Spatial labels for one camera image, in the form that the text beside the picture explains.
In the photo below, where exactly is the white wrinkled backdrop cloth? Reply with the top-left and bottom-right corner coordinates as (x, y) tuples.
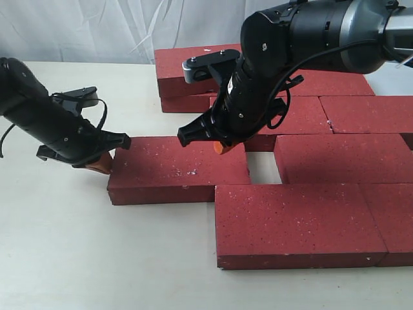
(0, 0), (413, 67)

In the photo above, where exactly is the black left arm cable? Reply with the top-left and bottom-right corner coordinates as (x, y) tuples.
(51, 92), (109, 132)

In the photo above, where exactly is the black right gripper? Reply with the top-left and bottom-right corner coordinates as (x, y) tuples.
(177, 61), (287, 155)

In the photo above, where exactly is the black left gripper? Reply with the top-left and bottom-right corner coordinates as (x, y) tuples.
(35, 96), (131, 175)

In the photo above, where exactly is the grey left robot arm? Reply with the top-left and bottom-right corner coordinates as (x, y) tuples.
(1, 57), (131, 174)

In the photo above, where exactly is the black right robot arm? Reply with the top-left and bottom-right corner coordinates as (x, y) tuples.
(177, 1), (412, 154)

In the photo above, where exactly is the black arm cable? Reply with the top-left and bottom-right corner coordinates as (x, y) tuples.
(264, 38), (380, 129)
(51, 92), (109, 132)

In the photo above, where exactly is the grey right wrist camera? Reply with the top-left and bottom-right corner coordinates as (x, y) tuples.
(182, 49), (241, 85)

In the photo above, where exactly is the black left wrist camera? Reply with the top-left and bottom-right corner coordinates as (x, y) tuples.
(52, 86), (98, 109)

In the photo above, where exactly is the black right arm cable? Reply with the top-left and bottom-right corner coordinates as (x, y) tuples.
(264, 38), (380, 129)

